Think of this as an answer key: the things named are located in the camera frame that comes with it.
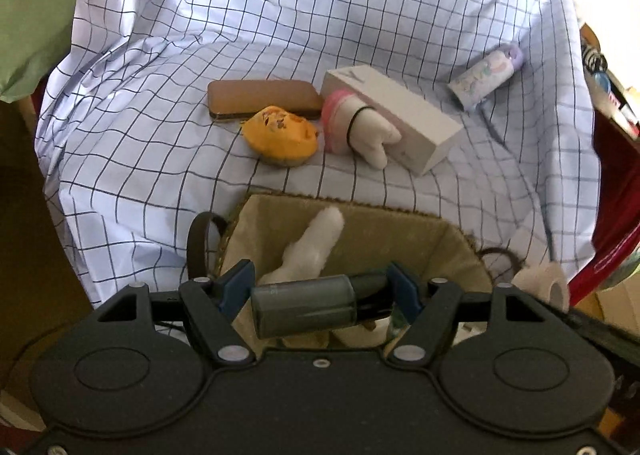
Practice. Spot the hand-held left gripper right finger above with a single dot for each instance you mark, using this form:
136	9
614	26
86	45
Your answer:
402	290

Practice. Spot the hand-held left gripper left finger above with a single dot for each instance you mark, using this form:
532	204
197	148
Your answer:
235	290

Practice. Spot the woven basket with beige lining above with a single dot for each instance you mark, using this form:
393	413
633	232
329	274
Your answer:
400	245

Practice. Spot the grey green bottle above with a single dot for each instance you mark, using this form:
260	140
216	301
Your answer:
305	305

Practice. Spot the white bandage roll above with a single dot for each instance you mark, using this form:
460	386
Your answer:
542	285

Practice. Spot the white plush toy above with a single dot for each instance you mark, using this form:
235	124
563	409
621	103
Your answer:
312	247

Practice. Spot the red furniture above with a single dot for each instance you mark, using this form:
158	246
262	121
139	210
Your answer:
615	195

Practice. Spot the yellow plush toy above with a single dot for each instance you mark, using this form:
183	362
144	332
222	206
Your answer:
280	135

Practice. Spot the pink and white tooth plush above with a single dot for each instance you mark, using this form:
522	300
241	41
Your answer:
362	127

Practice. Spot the white cardboard box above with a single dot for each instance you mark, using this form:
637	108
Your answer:
400	115

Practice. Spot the brown glasses case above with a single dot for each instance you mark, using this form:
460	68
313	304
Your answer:
265	97

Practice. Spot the printed bottle with purple cap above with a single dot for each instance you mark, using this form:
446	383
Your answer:
487	75

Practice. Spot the white checked cloth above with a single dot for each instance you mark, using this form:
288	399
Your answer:
200	35

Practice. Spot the green pillow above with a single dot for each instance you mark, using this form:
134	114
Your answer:
35	10

